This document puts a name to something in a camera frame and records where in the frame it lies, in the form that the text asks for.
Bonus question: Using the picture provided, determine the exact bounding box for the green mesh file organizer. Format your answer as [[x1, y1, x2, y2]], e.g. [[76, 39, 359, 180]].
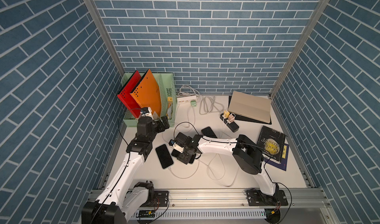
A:
[[118, 70, 177, 127]]

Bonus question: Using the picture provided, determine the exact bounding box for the orange file folder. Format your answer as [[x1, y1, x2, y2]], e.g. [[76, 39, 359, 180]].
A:
[[131, 69, 162, 119]]

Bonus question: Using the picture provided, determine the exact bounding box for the pink USB charger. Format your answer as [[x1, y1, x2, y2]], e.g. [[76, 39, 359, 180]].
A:
[[228, 114, 235, 123]]

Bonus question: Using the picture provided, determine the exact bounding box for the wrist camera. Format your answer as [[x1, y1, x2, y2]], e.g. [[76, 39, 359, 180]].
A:
[[140, 107, 153, 118], [169, 140, 184, 153]]

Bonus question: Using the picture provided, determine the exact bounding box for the white coiled power cord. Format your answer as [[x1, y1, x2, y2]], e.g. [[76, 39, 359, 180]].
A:
[[178, 85, 225, 115]]

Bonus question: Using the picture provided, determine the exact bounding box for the dark blue booklet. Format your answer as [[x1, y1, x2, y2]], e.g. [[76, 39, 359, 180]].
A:
[[268, 144, 290, 171]]

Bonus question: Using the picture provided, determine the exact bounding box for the red file folder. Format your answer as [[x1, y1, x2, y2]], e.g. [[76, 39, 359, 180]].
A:
[[117, 71, 141, 119]]

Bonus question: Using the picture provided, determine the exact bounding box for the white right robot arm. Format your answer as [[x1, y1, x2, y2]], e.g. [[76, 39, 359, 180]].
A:
[[169, 133, 279, 196]]

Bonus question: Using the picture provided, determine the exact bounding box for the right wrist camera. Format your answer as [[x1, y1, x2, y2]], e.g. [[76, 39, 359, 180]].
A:
[[169, 140, 184, 153]]

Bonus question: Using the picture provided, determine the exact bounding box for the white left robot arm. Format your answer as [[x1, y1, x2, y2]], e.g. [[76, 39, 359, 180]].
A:
[[81, 116, 170, 224]]

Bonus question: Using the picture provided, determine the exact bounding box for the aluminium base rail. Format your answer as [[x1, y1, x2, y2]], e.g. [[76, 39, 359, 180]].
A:
[[122, 187, 338, 224]]

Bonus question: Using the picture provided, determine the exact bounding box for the black USB power strip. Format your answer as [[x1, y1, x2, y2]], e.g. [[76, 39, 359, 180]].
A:
[[220, 114, 239, 133]]

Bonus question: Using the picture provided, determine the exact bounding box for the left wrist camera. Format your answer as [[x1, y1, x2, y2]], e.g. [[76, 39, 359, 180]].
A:
[[140, 107, 153, 118]]

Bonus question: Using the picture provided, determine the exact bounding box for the black book gold emblem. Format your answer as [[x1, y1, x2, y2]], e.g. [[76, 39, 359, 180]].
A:
[[257, 126, 286, 164]]

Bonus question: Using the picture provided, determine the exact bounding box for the yellow USB charger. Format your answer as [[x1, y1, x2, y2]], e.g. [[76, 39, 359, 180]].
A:
[[223, 110, 230, 119]]

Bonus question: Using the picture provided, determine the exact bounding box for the white power strip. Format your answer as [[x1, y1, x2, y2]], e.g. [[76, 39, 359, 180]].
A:
[[177, 95, 198, 104]]

